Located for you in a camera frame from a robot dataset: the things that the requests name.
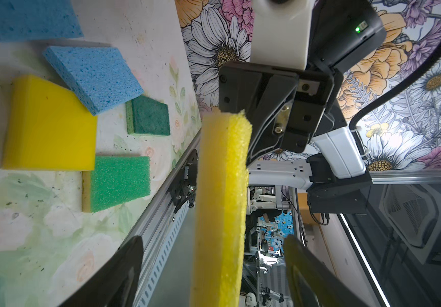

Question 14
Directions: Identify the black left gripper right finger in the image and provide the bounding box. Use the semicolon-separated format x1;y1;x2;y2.
283;235;367;307

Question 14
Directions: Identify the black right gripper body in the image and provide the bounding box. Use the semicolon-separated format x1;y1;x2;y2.
219;61;347;161

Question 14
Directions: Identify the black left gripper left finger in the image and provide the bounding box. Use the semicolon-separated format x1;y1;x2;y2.
61;235;144;306

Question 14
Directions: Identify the yellow sponge green underside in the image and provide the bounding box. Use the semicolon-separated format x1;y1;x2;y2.
189;112;252;306

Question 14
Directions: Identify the small blue sponge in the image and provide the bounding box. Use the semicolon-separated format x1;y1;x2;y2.
0;0;84;42

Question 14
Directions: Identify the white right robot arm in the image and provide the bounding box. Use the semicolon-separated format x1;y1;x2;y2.
219;61;372;214

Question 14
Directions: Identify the dark green sponge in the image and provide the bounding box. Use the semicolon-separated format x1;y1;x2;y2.
125;95;171;136

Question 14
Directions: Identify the bright yellow sponge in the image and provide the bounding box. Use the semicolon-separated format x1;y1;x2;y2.
1;75;97;171

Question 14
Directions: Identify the light blue sponge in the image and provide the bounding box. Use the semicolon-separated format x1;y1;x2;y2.
43;46;144;116

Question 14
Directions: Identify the aluminium front rail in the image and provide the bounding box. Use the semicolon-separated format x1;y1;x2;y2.
126;133;200;306

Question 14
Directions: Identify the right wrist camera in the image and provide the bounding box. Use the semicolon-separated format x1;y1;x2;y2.
250;1;387;72

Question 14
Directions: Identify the white vented cable duct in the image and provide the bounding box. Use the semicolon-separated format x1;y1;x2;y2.
134;203;189;306

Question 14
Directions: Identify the black corrugated right cable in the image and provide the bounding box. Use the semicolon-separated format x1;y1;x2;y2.
348;0;441;131

